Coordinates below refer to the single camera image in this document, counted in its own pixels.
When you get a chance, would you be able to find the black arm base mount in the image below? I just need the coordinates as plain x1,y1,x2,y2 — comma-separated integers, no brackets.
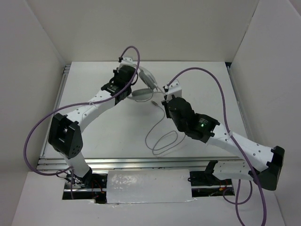
188,161,232,187

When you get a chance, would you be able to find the aluminium front rail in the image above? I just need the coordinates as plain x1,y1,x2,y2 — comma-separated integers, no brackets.
37,155,236,170

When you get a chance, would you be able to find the white grey over-ear headphones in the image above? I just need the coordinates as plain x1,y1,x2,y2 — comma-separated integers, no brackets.
127,66,164,102

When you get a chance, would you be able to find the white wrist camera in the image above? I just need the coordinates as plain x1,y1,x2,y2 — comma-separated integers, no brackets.
163,79,182,102
119,56,135,68

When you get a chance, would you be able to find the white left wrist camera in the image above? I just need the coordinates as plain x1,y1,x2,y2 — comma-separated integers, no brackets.
119,56,135,68

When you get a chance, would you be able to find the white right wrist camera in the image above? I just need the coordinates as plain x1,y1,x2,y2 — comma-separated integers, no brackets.
163,79,182,102

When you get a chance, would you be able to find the grey headphone cable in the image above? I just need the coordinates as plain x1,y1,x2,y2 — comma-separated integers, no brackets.
134,87,185,158

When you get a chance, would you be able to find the white foam cover plate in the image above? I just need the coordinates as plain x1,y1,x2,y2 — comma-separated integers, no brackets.
106,169,192,204

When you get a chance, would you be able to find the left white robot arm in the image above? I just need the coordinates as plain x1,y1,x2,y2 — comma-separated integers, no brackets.
48,64,138,188

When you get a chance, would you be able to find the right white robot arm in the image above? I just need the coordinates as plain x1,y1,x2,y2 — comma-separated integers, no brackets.
161,95,285,191

